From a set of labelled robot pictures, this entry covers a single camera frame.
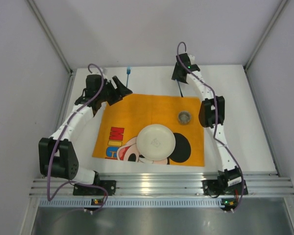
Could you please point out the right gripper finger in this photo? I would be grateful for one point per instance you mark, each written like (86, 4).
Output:
(176, 72)
(183, 78)

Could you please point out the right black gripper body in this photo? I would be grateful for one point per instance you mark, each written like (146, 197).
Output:
(180, 76)

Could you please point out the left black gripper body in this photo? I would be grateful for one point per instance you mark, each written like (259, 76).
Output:
(113, 92)

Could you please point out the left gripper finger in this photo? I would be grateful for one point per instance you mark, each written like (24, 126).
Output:
(113, 99)
(121, 89)

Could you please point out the blue metallic spoon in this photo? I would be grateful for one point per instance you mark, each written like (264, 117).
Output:
(181, 93)

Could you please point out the orange Mickey Mouse cloth placemat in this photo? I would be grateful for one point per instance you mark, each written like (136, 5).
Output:
(122, 122)

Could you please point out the small speckled stone cup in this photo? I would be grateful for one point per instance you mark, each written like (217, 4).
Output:
(184, 117)

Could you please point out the cream round plate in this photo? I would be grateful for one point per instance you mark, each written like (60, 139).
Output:
(156, 142)

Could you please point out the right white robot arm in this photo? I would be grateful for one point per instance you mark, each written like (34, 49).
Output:
(211, 117)

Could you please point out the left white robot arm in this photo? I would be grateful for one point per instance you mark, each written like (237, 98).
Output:
(57, 156)

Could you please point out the blue metallic fork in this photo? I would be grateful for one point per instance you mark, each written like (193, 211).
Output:
(128, 72)

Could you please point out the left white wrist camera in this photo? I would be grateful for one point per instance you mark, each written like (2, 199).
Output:
(104, 71)

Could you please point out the left aluminium frame post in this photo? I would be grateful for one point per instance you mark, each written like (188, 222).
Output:
(52, 40)

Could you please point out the aluminium frame post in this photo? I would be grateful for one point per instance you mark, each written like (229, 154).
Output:
(266, 33)
(52, 40)

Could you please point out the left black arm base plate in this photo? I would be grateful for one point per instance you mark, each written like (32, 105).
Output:
(105, 187)

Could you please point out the aluminium mounting rail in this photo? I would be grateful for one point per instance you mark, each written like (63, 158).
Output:
(191, 184)

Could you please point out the right aluminium frame post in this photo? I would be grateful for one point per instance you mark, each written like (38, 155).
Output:
(266, 33)

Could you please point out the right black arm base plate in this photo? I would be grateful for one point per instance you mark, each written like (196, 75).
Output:
(212, 188)

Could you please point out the slotted grey cable duct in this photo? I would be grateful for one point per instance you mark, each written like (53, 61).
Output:
(139, 203)

